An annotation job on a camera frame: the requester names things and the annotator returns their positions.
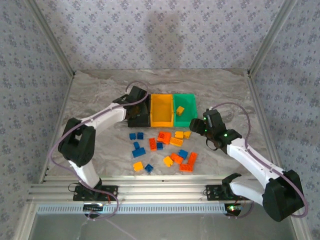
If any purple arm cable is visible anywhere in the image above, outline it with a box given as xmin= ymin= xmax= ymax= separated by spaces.
xmin=209 ymin=101 xmax=309 ymax=218
xmin=49 ymin=81 xmax=151 ymax=221

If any black circuit board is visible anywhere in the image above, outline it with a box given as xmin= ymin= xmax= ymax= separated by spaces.
xmin=83 ymin=203 xmax=105 ymax=211

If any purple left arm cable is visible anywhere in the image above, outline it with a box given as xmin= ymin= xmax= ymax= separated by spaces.
xmin=49 ymin=81 xmax=151 ymax=221

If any aluminium front mounting rail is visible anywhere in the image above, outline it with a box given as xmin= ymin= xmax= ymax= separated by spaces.
xmin=26 ymin=175 xmax=253 ymax=203

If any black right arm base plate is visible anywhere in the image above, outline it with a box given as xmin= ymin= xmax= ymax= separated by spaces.
xmin=205 ymin=184 xmax=248 ymax=201

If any large orange lego block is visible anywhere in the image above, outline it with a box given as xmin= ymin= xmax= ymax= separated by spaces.
xmin=156 ymin=131 xmax=173 ymax=145

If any aluminium table side rail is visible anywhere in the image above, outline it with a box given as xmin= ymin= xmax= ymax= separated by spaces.
xmin=246 ymin=71 xmax=285 ymax=168
xmin=37 ymin=72 xmax=77 ymax=187

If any large blue lego brick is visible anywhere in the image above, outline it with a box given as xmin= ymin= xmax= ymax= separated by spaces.
xmin=131 ymin=147 xmax=147 ymax=159

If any green plastic bin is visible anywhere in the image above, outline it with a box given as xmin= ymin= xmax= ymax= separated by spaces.
xmin=172 ymin=93 xmax=198 ymax=128

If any black plastic bin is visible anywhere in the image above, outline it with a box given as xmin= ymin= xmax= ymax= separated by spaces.
xmin=126 ymin=93 xmax=152 ymax=128

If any aluminium frame post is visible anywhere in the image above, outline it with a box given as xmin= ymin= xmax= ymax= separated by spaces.
xmin=247 ymin=0 xmax=300 ymax=76
xmin=23 ymin=0 xmax=77 ymax=76

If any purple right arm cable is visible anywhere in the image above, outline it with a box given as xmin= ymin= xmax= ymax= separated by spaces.
xmin=209 ymin=101 xmax=309 ymax=218

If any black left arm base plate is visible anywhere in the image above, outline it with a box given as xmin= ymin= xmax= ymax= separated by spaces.
xmin=72 ymin=182 xmax=119 ymax=202

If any grey slotted cable duct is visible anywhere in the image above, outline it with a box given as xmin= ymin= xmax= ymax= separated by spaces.
xmin=37 ymin=203 xmax=242 ymax=215

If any circuit board with lit leds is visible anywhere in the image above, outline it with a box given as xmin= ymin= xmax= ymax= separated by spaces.
xmin=224 ymin=203 xmax=244 ymax=216

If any yellow long lego brick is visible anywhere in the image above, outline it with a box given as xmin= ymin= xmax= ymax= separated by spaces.
xmin=169 ymin=136 xmax=184 ymax=147

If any yellow plastic bin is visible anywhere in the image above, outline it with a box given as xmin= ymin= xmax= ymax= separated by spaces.
xmin=149 ymin=93 xmax=175 ymax=128

